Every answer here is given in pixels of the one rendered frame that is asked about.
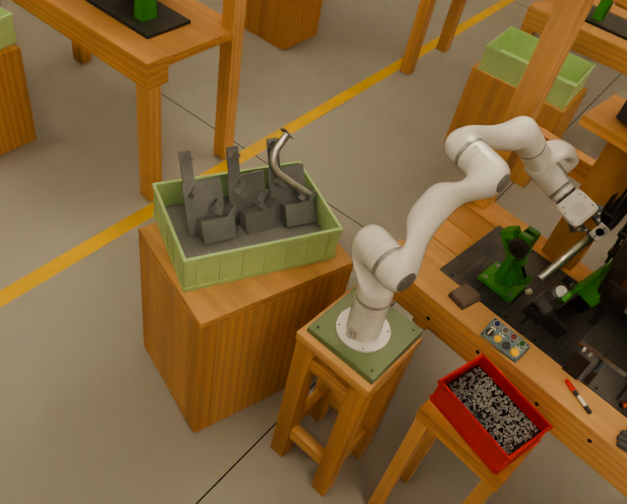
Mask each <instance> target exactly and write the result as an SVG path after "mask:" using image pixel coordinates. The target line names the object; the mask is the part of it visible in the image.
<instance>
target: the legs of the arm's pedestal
mask: <svg viewBox="0 0 627 504"><path fill-rule="evenodd" d="M415 350H416V349H415ZM415 350H414V351H413V352H412V353H411V354H410V355H409V356H408V357H407V358H406V359H405V360H404V361H403V362H402V363H401V364H400V365H399V366H398V367H397V368H396V369H395V370H394V371H393V372H392V373H391V374H390V375H389V376H388V377H387V378H386V379H385V380H384V381H383V382H382V383H381V384H380V385H379V386H378V387H377V388H376V389H375V390H374V391H373V392H372V393H371V394H370V395H369V396H368V397H367V398H365V397H364V396H363V395H362V394H360V393H359V392H358V391H357V390H356V389H355V388H353V387H352V386H351V385H350V384H349V383H347V382H346V381H345V380H344V379H343V378H342V377H340V376H339V375H338V374H337V373H336V372H334V371H333V370H332V369H331V368H330V367H329V366H327V365H326V364H325V363H324V362H323V361H321V360H320V359H319V358H318V357H317V356H316V355H314V354H313V353H312V352H311V351H310V350H308V349H307V348H306V347H305V346H304V345H303V344H301V343H300V342H299V341H298V340H297V342H296V346H295V350H294V354H293V358H292V362H291V366H290V370H289V374H288V378H287V382H286V386H285V390H284V394H283V398H282V402H281V406H280V410H279V414H278V418H277V422H276V426H275V430H274V434H273V438H272V442H271V446H270V447H271V448H272V449H273V450H274V451H275V452H276V453H277V454H278V455H279V456H280V457H283V456H284V455H285V454H286V453H287V452H288V451H289V450H290V449H291V448H292V446H293V442H295V443H296V444H297V445H298V446H299V447H300V448H301V449H302V450H303V451H304V452H305V453H307V454H308V455H309V456H310V457H311V458H312V459H313V460H314V461H315V462H316V463H317V464H318V468H317V470H316V473H315V476H314V478H313V481H312V484H311V486H312V487H313V488H314V489H315V490H316V491H317V492H318V493H319V494H320V495H321V496H322V497H323V496H324V495H325V494H326V493H327V492H328V491H329V490H330V489H331V488H332V487H333V485H334V482H335V480H336V478H337V476H338V473H339V471H340V469H341V467H342V464H343V462H344V460H345V458H346V457H347V456H348V455H349V454H350V453H352V454H353V455H354V456H355V457H356V458H357V459H359V458H360V456H361V455H362V454H363V453H364V452H365V451H366V450H367V448H368V446H369V444H370V442H371V440H372V438H373V436H374V434H375V432H376V430H377V428H378V426H379V424H380V422H381V420H382V418H383V416H384V414H385V412H386V409H387V407H388V405H389V403H390V401H391V399H392V397H393V395H394V393H395V391H396V389H397V387H398V385H399V383H400V381H401V379H402V377H403V375H404V373H405V370H406V368H407V366H408V364H409V362H410V360H411V358H412V356H413V354H414V352H415ZM314 375H315V376H317V377H318V378H317V381H316V385H315V388H314V391H313V393H312V394H310V395H309V396H308V393H309V389H310V386H311V383H312V380H313V376H314ZM307 396H308V397H307ZM330 406H331V407H332V408H333V409H335V410H336V411H337V412H338V416H337V418H336V421H335V424H334V426H333V429H332V431H331V434H330V437H329V439H328V442H327V444H326V447H325V448H324V447H323V446H322V445H321V444H320V443H319V442H317V441H316V440H315V439H314V438H313V437H312V436H311V435H310V434H309V433H308V432H306V431H305V430H304V429H303V428H302V427H301V426H300V425H299V423H300V422H301V421H302V420H303V419H304V418H305V417H306V416H307V415H309V416H310V417H311V418H313V419H314V420H315V421H316V422H317V423H318V422H319V421H320V420H321V419H322V418H323V417H324V416H325V415H326V414H327V413H328V410H329V407H330Z"/></svg>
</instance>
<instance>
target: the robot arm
mask: <svg viewBox="0 0 627 504"><path fill-rule="evenodd" d="M444 149H445V153H446V155H447V156H448V158H449V159H450V160H451V161H452V162H453V163H454V164H455V165H456V166H457V167H458V168H459V169H461V170H462V171H463V172H464V173H465V174H466V175H467V176H466V178H465V179H463V180H462V181H459V182H442V183H437V184H434V185H433V186H431V187H430V188H429V189H428V190H427V191H426V192H425V193H424V194H423V195H422V196H421V197H420V198H419V199H418V200H417V202H416V203H415V204H414V205H413V207H412V208H411V210H410V212H409V214H408V216H407V221H406V231H407V235H406V241H405V244H404V246H403V247H402V246H401V245H400V244H399V243H398V242H397V241H396V240H395V239H394V238H393V237H392V235H391V234H390V233H389V232H388V231H386V230H385V229H384V228H383V227H381V226H379V225H376V224H370V225H367V226H364V227H363V228H361V229H360V230H359V231H358V232H357V233H356V235H355V236H354V239H353V242H352V248H351V252H352V260H353V265H354V269H355V273H356V276H357V280H358V285H357V288H356V292H355V295H354V299H353V302H352V306H351V307H350V308H348V309H346V310H344V311H343V312H342V313H341V314H340V315H339V317H338V318H337V322H336V332H337V335H338V337H339V339H340V340H341V341H342V343H343V344H345V345H346V346H347V347H349V348H350V349H352V350H354V351H357V352H362V353H372V352H376V351H379V350H381V349H382V348H383V347H385V346H386V344H387V343H388V341H389V339H390V335H391V329H390V325H389V323H388V321H387V320H386V316H387V313H388V310H389V308H390V305H391V302H392V299H393V296H394V292H401V291H404V290H406V289H407V288H409V287H410V286H411V285H412V284H413V283H414V281H415V280H416V278H417V276H418V274H419V271H420V268H421V265H422V262H423V259H424V255H425V252H426V249H427V246H428V244H429V242H430V240H431V238H432V237H433V235H434V234H435V232H436V231H437V229H438V228H439V227H440V226H441V225H442V224H443V223H444V221H445V220H446V219H447V218H448V217H449V216H450V215H451V214H452V213H453V212H454V211H455V210H456V209H457V208H459V207H460V206H461V205H463V204H465V203H468V202H471V201H475V200H480V199H487V198H491V197H493V196H496V195H497V194H499V193H500V192H502V191H503V190H504V189H505V187H506V186H507V184H508V183H509V180H510V168H509V166H508V164H507V163H506V162H505V160H504V159H503V158H502V157H501V156H500V155H498V154H497V153H496V152H495V151H494V150H497V151H515V152H516V153H517V155H518V156H519V158H520V159H521V161H522V162H523V164H524V165H525V167H524V170H525V171H526V173H527V174H528V175H529V176H530V177H531V178H532V179H533V180H534V181H535V183H536V184H537V185H538V186H539V187H540V188H541V189H542V190H543V191H544V193H545V194H546V195H547V196H548V197H550V201H551V202H553V201H554V202H555V201H557V202H556V205H555V206H556V208H557V209H558V211H559V212H560V214H561V215H562V216H563V218H564V219H565V220H566V221H567V223H568V226H569V231H570V233H573V232H585V233H586V234H587V235H588V236H589V237H590V238H591V239H593V238H592V237H591V236H590V235H589V232H591V230H589V229H588V228H586V226H585V225H584V223H583V222H584V221H586V220H587V219H588V218H590V217H591V218H593V219H594V220H595V222H596V225H597V226H598V225H599V224H601V223H602V222H601V213H602V210H603V208H604V207H603V206H601V205H598V204H596V203H594V202H593V201H592V200H591V199H590V198H589V197H588V196H587V195H586V194H585V193H584V192H582V191H581V190H580V189H578V188H577V189H575V188H574V189H572V188H573V187H574V185H573V184H572V183H571V182H570V181H569V180H568V178H567V177H566V175H567V174H568V173H569V172H570V171H571V170H573V169H574V168H575V167H576V166H577V165H578V163H579V157H578V154H577V152H576V150H575V149H574V147H573V146H572V145H570V144H569V143H568V142H566V141H564V140H559V139H554V140H549V141H546V140H545V138H544V136H543V134H542V132H541V130H540V128H539V126H538V124H537V123H536V122H535V121H534V120H533V119H532V118H530V117H528V116H518V117H515V118H513V119H511V120H509V121H506V122H504V123H501V124H497V125H490V126H485V125H470V126H464V127H461V128H458V129H456V130H454V131H453V132H451V133H450V134H449V136H448V137H447V138H446V141H445V144H444ZM597 210H598V211H597ZM596 212H597V213H596ZM595 213H596V214H595ZM577 226H579V227H580V228H573V227H577Z"/></svg>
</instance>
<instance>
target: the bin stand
mask: <svg viewBox="0 0 627 504"><path fill-rule="evenodd" d="M430 399H431V398H429V399H428V400H427V401H426V402H425V403H424V404H423V405H422V406H420V407H419V409H418V411H417V413H416V414H415V420H414V422H413V424H412V425H411V427H410V429H409V431H408V433H407V434H406V436H405V438H404V440H403V441H402V443H401V445H400V447H399V449H398V450H397V452H396V454H395V456H394V457H393V459H392V461H391V463H390V465H389V466H388V468H387V470H386V472H385V473H384V475H383V477H382V479H381V481H380V482H379V484H378V486H377V488H376V489H375V491H374V493H373V495H372V497H371V498H370V500H369V502H368V504H384V503H385V502H386V500H387V498H388V497H389V495H390V493H391V492H392V490H393V488H394V487H395V485H396V484H397V482H398V480H399V479H400V478H401V479H402V480H403V481H404V482H405V483H406V482H407V481H408V480H409V479H410V478H411V477H412V476H413V474H414V473H415V471H416V470H417V468H418V467H419V465H420V464H421V462H422V460H423V459H424V457H425V456H426V454H427V453H428V451H429V449H430V448H431V446H432V445H433V443H434V442H435V440H436V439H437V438H438V439H439V440H440V441H441V442H442V443H443V444H444V445H445V446H446V447H448V448H449V449H450V450H451V451H452V452H453V453H454V454H455V455H456V456H457V457H458V458H459V459H460V460H461V461H462V462H464V463H465V464H466V465H467V466H468V467H469V468H470V469H471V470H472V471H473V472H474V473H475V474H476V475H477V476H478V477H480V478H481V479H482V480H481V481H480V482H479V483H478V485H477V486H476V487H475V488H474V489H473V491H472V492H471V493H470V494H469V495H468V497H467V498H466V499H465V500H464V502H463V503H462V504H483V503H484V502H485V501H486V500H487V499H488V498H489V497H490V496H491V494H492V493H493V492H494V491H495V492H496V491H497V490H498V489H499V488H500V487H501V486H502V485H503V484H504V482H505V481H506V480H507V479H508V478H509V477H510V475H511V474H512V473H513V472H514V471H515V470H516V468H517V467H518V466H519V465H520V464H521V463H522V461H523V460H524V459H525V458H526V457H527V456H528V454H529V453H530V452H531V451H532V450H533V449H534V447H535V446H536V445H537V444H538V443H537V444H536V445H535V446H533V447H532V448H531V449H529V450H528V451H527V452H525V453H524V454H523V455H521V456H520V457H519V458H517V459H516V460H515V461H514V462H512V463H511V464H510V465H508V466H507V467H506V468H504V469H503V470H502V471H500V472H499V473H498V474H497V475H496V474H493V473H492V471H491V470H490V469H489V468H488V467H487V466H486V465H485V463H484V462H483V461H482V460H481V459H480V458H479V456H478V455H477V454H476V453H475V452H474V451H473V449H472V448H471V447H470V446H469V445H468V444H467V442H466V441H465V440H464V439H463V438H462V437H461V435H460V434H459V433H458V432H457V431H456V430H455V428H454V427H453V426H452V425H451V424H450V423H449V422H448V420H447V419H446V418H445V417H444V416H443V415H442V413H441V412H440V411H439V410H438V409H437V408H436V406H435V405H434V404H433V403H432V402H431V401H430Z"/></svg>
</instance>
